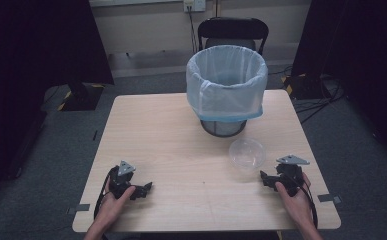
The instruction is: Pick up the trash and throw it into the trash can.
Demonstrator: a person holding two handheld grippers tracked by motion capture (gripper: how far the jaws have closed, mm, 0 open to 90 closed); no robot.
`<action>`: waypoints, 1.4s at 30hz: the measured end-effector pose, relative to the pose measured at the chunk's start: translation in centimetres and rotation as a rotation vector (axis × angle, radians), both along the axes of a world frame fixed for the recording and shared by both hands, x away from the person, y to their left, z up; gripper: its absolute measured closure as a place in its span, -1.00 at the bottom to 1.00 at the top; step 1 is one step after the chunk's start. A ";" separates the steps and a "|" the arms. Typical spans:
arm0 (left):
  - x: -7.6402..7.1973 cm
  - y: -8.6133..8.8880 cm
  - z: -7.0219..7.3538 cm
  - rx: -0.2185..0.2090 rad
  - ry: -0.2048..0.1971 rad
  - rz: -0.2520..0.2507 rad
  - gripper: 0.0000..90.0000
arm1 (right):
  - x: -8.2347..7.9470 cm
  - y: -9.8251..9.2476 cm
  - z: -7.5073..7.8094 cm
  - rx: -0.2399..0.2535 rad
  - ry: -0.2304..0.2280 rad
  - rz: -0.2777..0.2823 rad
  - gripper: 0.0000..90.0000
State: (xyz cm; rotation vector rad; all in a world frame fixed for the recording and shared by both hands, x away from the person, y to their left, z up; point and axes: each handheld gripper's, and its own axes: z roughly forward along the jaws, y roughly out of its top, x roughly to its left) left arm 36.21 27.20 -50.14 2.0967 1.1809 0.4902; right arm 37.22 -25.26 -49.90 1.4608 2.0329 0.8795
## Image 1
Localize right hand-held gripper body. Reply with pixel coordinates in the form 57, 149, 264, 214
275, 154, 311, 198

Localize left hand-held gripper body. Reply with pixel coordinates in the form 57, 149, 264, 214
108, 160, 139, 201

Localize person's left hand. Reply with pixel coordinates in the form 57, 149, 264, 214
95, 185, 137, 232

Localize person's right hand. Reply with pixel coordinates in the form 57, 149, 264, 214
274, 172, 316, 228

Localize clear plastic bowl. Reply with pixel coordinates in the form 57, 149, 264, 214
228, 137, 267, 173

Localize grey tape strip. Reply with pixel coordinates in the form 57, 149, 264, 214
317, 193, 343, 205
66, 203, 91, 216

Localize black mesh trash bin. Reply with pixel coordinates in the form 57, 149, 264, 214
199, 118, 248, 138

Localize black stand base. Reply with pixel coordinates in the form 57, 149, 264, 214
284, 73, 333, 101
60, 82, 105, 112

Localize pale blue plastic bin bag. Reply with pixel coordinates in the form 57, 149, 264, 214
185, 44, 269, 123

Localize black curtain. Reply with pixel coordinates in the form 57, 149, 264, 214
290, 0, 387, 161
0, 0, 115, 211

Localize black folding chair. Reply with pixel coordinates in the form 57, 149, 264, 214
197, 16, 270, 56

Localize left hand-held gripper cable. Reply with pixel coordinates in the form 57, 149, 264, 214
93, 165, 119, 221

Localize hand-held gripper cable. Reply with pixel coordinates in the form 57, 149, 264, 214
93, 165, 119, 221
294, 181, 319, 230

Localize right hand-held gripper cable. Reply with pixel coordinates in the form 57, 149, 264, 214
294, 181, 319, 230

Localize black floor cables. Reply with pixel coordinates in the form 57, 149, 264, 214
267, 65, 347, 125

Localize black wall cable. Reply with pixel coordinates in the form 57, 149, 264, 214
187, 5, 199, 55

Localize white wall socket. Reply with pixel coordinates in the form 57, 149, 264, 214
183, 0, 207, 14

